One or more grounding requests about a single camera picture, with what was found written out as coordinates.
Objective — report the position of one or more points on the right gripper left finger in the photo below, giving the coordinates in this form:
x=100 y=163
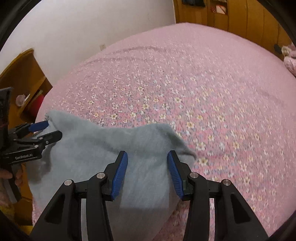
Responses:
x=61 y=219

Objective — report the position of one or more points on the red bag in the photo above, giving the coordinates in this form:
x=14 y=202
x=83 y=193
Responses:
x=35 y=105

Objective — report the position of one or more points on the person left hand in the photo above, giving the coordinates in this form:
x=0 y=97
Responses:
x=18 y=175

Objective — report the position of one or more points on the pink quilted jacket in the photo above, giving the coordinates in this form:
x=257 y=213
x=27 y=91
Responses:
x=289 y=61

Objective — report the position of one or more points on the pink floral bed sheet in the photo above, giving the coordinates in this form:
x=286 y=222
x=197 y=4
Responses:
x=230 y=101

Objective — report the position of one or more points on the grey-blue fleece pants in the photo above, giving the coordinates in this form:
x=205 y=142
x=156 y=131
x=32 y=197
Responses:
x=147 y=206

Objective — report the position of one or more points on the wooden bedside cabinet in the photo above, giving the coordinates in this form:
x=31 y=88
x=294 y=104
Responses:
x=28 y=81

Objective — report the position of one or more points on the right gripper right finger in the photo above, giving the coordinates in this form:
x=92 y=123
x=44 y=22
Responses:
x=234 y=218

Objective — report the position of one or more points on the wooden wardrobe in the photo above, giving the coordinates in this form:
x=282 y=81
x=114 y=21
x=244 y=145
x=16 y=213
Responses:
x=247 y=19

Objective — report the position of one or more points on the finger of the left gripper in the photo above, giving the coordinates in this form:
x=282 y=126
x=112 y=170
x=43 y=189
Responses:
x=37 y=127
x=51 y=137

